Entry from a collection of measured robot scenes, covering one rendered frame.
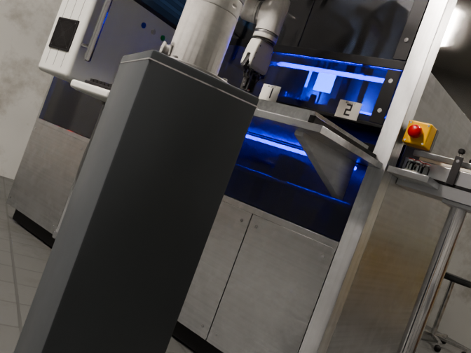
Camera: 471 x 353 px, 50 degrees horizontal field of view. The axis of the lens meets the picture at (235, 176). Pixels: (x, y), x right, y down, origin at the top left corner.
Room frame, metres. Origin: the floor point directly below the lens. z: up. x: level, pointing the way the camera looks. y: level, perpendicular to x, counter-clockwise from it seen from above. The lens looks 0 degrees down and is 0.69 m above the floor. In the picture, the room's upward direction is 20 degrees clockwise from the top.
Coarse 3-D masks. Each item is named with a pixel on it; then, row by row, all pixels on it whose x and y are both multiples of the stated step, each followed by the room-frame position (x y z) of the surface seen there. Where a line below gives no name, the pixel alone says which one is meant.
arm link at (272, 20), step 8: (272, 0) 1.69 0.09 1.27; (280, 0) 1.68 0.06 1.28; (288, 0) 1.70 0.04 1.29; (264, 8) 1.69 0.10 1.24; (272, 8) 1.69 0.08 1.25; (280, 8) 1.69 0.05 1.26; (288, 8) 1.72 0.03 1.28; (256, 16) 1.70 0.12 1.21; (264, 16) 1.69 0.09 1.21; (272, 16) 1.68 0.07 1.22; (280, 16) 1.69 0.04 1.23; (256, 24) 1.73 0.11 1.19; (264, 24) 1.69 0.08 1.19; (272, 24) 1.69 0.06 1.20; (280, 24) 1.70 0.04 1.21; (272, 32) 1.69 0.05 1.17
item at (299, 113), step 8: (264, 104) 1.43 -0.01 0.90; (272, 104) 1.41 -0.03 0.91; (280, 104) 1.39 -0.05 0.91; (272, 112) 1.41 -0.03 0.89; (280, 112) 1.39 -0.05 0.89; (288, 112) 1.37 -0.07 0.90; (296, 112) 1.36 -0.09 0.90; (304, 112) 1.34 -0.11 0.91; (312, 112) 1.33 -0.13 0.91; (304, 120) 1.33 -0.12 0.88; (328, 120) 1.37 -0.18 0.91; (336, 128) 1.42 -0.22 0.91; (352, 136) 1.49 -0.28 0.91; (360, 144) 1.54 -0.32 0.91
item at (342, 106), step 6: (342, 102) 1.71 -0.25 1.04; (348, 102) 1.69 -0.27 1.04; (354, 102) 1.68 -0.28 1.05; (342, 108) 1.70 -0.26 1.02; (348, 108) 1.69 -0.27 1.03; (354, 108) 1.68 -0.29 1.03; (360, 108) 1.66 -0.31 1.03; (336, 114) 1.71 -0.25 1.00; (342, 114) 1.70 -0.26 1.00; (354, 114) 1.67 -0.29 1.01
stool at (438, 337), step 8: (448, 272) 3.93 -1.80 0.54; (456, 280) 3.71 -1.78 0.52; (464, 280) 3.72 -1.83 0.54; (448, 288) 3.84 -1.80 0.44; (448, 296) 3.83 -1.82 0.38; (440, 312) 3.84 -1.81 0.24; (440, 320) 3.84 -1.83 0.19; (432, 328) 3.85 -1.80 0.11; (432, 336) 3.78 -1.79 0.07; (440, 336) 3.83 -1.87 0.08; (440, 344) 3.60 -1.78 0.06; (456, 344) 3.76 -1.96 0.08; (464, 352) 3.72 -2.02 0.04
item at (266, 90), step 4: (264, 84) 1.93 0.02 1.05; (264, 88) 1.92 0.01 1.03; (268, 88) 1.91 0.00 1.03; (276, 88) 1.89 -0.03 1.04; (280, 88) 1.88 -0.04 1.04; (264, 92) 1.92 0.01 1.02; (268, 92) 1.91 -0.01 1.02; (272, 92) 1.90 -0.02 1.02; (276, 92) 1.89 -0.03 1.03; (260, 96) 1.93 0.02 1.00; (264, 96) 1.92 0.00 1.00; (268, 96) 1.90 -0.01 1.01; (272, 96) 1.89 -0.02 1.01; (276, 96) 1.88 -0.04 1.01; (268, 100) 1.90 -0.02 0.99; (272, 100) 1.89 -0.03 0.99
